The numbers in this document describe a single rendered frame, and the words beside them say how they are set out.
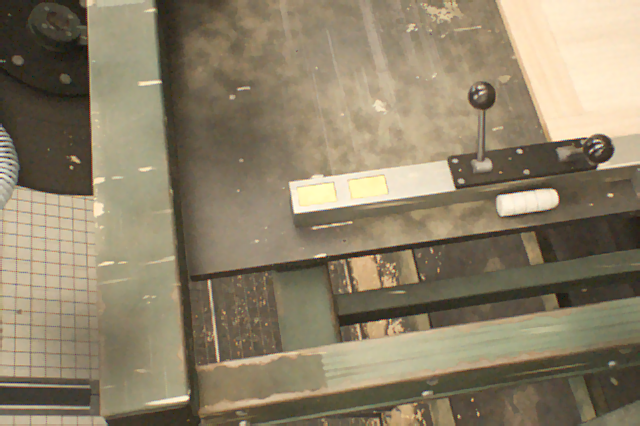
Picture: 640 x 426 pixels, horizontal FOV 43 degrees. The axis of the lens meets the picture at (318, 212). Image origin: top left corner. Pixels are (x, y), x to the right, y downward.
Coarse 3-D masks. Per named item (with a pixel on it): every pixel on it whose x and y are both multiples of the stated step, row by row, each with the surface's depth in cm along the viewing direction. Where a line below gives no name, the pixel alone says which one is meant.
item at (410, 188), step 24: (624, 144) 112; (408, 168) 110; (432, 168) 110; (600, 168) 110; (624, 168) 111; (336, 192) 108; (408, 192) 108; (432, 192) 108; (456, 192) 109; (480, 192) 110; (504, 192) 111; (312, 216) 108; (336, 216) 109; (360, 216) 110
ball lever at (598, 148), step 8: (592, 136) 99; (600, 136) 98; (608, 136) 99; (584, 144) 99; (592, 144) 98; (600, 144) 98; (608, 144) 98; (560, 152) 109; (568, 152) 108; (576, 152) 105; (584, 152) 99; (592, 152) 98; (600, 152) 98; (608, 152) 98; (560, 160) 109; (568, 160) 109; (592, 160) 99; (600, 160) 98
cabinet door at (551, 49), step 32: (512, 0) 128; (544, 0) 128; (576, 0) 128; (608, 0) 128; (512, 32) 125; (544, 32) 125; (576, 32) 125; (608, 32) 125; (544, 64) 122; (576, 64) 122; (608, 64) 122; (544, 96) 119; (576, 96) 119; (608, 96) 119; (544, 128) 117; (576, 128) 116; (608, 128) 116
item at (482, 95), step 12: (480, 84) 102; (492, 84) 103; (468, 96) 103; (480, 96) 102; (492, 96) 102; (480, 108) 103; (480, 120) 105; (480, 132) 106; (480, 144) 107; (480, 156) 107; (480, 168) 108
